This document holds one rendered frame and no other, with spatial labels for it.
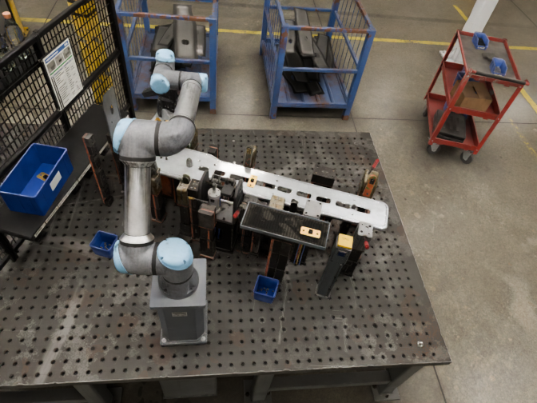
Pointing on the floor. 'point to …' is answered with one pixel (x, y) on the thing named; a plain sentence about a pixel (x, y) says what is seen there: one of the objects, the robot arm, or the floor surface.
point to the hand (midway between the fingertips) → (162, 118)
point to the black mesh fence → (57, 89)
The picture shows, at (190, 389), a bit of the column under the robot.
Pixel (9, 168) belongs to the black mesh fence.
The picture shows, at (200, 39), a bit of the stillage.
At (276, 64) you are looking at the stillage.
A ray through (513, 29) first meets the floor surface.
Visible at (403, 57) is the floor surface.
